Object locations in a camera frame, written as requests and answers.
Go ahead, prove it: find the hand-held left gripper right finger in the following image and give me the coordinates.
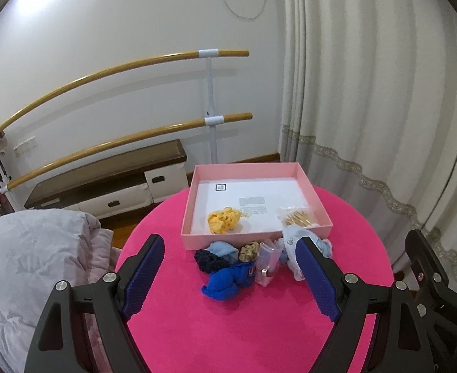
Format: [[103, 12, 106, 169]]
[[295, 236, 435, 373]]

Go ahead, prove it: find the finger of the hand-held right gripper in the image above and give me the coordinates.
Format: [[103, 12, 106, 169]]
[[405, 229, 457, 373]]

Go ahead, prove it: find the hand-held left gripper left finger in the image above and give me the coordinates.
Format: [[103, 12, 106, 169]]
[[24, 234, 166, 373]]

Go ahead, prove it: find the printed white drawstring bag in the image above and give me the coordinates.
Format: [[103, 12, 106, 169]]
[[282, 225, 333, 282]]

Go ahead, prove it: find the clear plastic pouch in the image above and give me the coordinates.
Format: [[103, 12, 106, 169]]
[[255, 239, 285, 286]]

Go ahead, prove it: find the navy knitted scrunchie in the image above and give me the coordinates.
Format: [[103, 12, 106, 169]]
[[194, 249, 229, 274]]

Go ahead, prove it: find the pink cardboard box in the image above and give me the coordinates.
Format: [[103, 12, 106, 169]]
[[181, 163, 333, 251]]

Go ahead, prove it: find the royal blue cloth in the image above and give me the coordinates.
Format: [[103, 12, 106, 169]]
[[201, 262, 257, 302]]

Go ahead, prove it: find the bag of cotton swabs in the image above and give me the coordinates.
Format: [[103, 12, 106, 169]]
[[278, 206, 318, 228]]

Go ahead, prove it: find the khaki scrunchie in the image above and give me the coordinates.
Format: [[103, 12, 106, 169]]
[[239, 242, 261, 264]]

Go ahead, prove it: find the light blue scrunchie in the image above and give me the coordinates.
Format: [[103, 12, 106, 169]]
[[207, 241, 240, 267]]

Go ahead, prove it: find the yellow scrunchie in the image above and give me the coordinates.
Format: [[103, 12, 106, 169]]
[[207, 208, 241, 236]]

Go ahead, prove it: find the low white wooden cabinet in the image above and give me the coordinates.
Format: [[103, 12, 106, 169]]
[[24, 139, 187, 220]]

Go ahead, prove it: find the grey duvet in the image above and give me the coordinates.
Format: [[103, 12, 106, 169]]
[[0, 208, 122, 373]]

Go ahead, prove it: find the white barre stand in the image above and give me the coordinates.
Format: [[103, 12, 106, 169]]
[[199, 48, 224, 164], [0, 132, 11, 203]]

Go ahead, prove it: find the cream curtain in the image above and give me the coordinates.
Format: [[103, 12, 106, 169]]
[[279, 0, 457, 276]]

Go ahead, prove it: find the wooden barre rail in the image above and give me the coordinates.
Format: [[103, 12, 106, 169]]
[[1, 113, 253, 193], [0, 49, 249, 138]]

